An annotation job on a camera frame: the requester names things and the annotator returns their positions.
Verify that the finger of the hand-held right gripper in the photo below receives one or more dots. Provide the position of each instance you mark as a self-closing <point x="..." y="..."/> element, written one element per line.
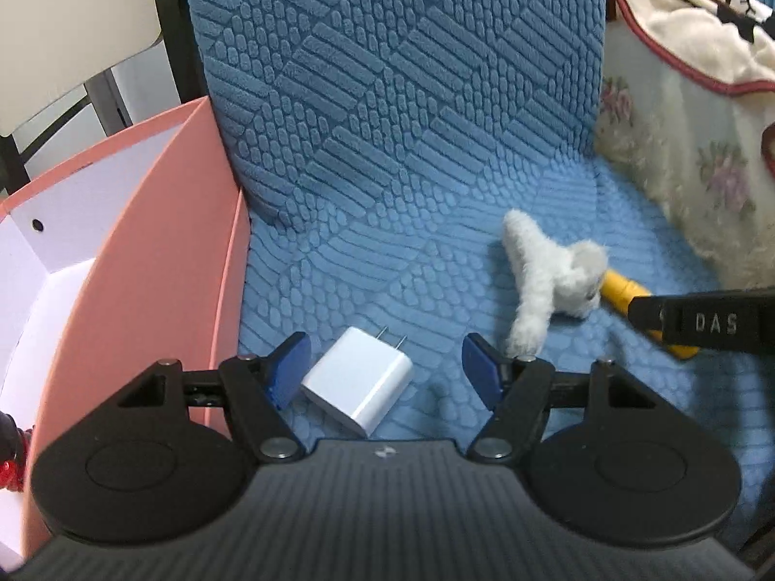
<point x="702" y="321"/>

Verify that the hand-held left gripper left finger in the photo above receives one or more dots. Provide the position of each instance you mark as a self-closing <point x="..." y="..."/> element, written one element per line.
<point x="289" y="369"/>

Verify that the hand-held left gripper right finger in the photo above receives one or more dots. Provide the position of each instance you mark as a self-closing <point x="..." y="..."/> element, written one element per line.
<point x="481" y="370"/>

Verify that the white charger plug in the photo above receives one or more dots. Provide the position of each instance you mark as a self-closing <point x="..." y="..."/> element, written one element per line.
<point x="357" y="381"/>

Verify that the yellow plastic tool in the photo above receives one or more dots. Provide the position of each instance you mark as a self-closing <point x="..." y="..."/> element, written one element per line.
<point x="622" y="290"/>

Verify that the pink cardboard box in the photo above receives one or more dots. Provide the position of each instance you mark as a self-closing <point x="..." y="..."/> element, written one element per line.
<point x="151" y="254"/>

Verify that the white plush toy dog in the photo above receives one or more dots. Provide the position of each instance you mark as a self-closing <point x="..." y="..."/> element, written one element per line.
<point x="539" y="278"/>

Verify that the blue textured sofa cover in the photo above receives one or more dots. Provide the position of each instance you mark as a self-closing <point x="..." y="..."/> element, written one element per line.
<point x="393" y="103"/>

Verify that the red and black toy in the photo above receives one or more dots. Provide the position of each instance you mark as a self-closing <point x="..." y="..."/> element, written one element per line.
<point x="9" y="466"/>

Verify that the cream blanket with red trim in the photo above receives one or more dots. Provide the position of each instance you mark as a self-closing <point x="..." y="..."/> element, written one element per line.
<point x="690" y="24"/>

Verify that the white chair with black frame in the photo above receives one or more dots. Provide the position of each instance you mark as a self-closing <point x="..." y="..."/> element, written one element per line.
<point x="60" y="24"/>

